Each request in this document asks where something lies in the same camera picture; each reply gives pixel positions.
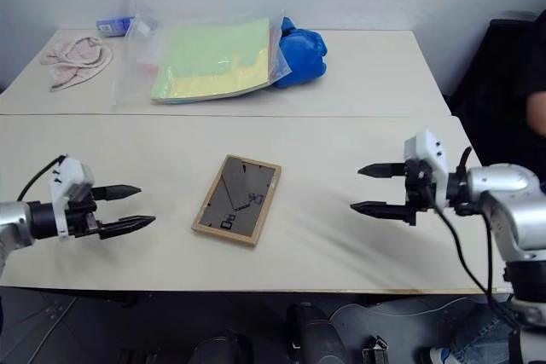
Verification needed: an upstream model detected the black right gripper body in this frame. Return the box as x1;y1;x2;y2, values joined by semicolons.
402;158;441;228

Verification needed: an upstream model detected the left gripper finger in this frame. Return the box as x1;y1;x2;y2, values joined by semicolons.
91;184;142;202
98;215;157;241

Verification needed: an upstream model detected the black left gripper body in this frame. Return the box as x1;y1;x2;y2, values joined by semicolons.
63;187;104;240

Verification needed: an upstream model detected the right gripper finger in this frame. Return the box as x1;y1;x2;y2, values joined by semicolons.
357;161;407;180
349;200;410;222

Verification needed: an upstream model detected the clear plastic bag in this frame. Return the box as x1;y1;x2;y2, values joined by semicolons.
111;9;296;110

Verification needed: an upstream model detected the pink crumpled cloth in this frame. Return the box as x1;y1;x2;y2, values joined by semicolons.
39;36;114;93

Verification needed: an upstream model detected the large dark rounded shape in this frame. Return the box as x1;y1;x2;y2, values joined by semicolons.
284;301;364;364

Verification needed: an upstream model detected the blue boxing glove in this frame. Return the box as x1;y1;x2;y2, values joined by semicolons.
270;15;329;90

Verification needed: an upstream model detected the small black clamp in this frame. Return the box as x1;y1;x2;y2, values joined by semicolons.
362;335;390;364

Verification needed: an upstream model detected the person blue jeans leg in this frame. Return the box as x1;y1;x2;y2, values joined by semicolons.
447;307;524;364

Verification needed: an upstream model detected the white sneaker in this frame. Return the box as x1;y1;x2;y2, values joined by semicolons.
427;345;454;364

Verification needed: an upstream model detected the green yellow paper stack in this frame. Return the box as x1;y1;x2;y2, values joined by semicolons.
149;18;275;106

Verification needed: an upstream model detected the small blue packet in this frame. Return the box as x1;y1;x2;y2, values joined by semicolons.
95;15;137;38

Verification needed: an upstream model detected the person black shirt torso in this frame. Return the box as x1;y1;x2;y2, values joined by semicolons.
520;9;546;188

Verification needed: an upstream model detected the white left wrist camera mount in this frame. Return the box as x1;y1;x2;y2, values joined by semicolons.
48;154;95;242

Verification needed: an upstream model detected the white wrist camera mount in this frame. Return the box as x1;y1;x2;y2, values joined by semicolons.
403;128;450;212
48;154;95;242

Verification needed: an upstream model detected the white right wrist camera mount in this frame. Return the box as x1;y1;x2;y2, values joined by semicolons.
403;128;450;212

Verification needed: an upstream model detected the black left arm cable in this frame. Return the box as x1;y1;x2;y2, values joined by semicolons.
16;154;66;203

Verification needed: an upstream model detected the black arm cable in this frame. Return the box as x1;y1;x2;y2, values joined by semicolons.
16;154;66;203
433;147;524;364

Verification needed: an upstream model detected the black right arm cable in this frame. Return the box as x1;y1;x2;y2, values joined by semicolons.
433;147;524;364

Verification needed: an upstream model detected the thin white floor cable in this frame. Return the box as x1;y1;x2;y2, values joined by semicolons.
330;298;485;322

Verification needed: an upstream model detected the wooden picture frame face down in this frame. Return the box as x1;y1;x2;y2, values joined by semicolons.
190;153;283;249

